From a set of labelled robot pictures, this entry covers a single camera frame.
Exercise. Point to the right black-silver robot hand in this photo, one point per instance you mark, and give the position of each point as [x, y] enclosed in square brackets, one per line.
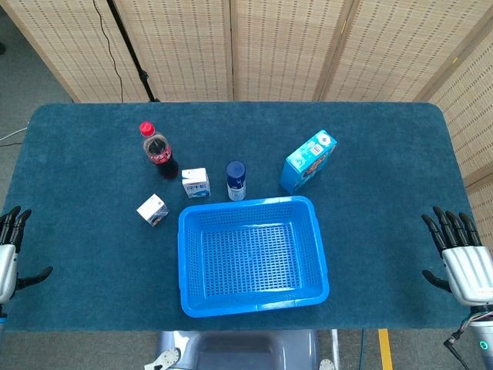
[468, 270]

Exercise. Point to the left black-silver robot hand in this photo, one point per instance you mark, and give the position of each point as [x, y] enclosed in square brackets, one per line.
[7, 266]

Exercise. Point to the small white drink carton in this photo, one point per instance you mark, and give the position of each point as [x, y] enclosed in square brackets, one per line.
[151, 208]

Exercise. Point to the cola bottle red cap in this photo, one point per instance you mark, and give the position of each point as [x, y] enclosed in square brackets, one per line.
[158, 152]

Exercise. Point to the blue chocolate cookie box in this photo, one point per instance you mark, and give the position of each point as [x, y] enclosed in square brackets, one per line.
[304, 169]

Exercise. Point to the white-blue pure milk carton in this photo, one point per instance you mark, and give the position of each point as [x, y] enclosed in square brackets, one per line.
[196, 185]

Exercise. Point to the dark blue bottle cap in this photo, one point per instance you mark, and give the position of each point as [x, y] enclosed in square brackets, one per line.
[236, 183]

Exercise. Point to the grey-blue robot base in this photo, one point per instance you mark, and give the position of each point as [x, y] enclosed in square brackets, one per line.
[239, 350]

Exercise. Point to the blue perforated plastic basket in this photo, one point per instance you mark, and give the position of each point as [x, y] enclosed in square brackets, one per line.
[250, 297]

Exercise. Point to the teal table cloth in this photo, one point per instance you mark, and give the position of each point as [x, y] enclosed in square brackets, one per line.
[96, 262]

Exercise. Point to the yellow floor tape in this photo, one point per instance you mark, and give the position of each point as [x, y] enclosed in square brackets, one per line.
[385, 350]

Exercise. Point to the white metal table leg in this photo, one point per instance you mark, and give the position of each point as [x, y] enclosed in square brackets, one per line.
[336, 347]

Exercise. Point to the black tripod stand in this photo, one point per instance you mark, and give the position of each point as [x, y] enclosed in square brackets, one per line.
[131, 54]

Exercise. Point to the bamboo folding screen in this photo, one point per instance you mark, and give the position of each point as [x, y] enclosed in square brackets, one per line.
[289, 46]

